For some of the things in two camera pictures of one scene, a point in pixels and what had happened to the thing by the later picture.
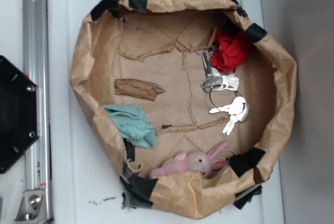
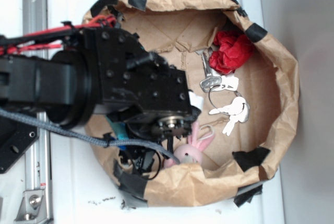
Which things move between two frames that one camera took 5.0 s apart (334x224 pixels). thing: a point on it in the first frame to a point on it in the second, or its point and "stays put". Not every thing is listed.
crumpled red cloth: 234,49 stays put
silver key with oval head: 211,82 stays put
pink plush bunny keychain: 202,163 to 190,153
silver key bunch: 238,110 stays put
